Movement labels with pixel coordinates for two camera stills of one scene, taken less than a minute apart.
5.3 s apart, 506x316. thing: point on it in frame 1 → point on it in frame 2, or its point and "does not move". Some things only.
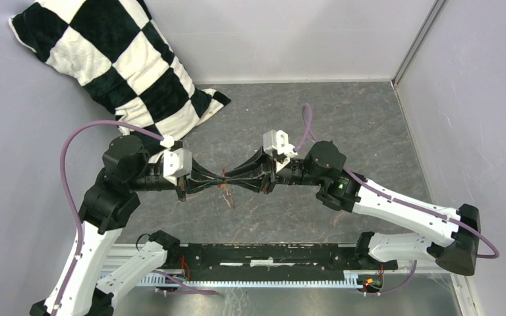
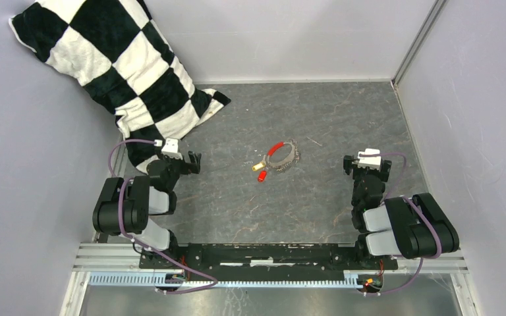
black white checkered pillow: (113, 51) does not move
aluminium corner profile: (437, 8) does not move
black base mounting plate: (264, 262) does not move
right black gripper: (258, 163) → (383, 174)
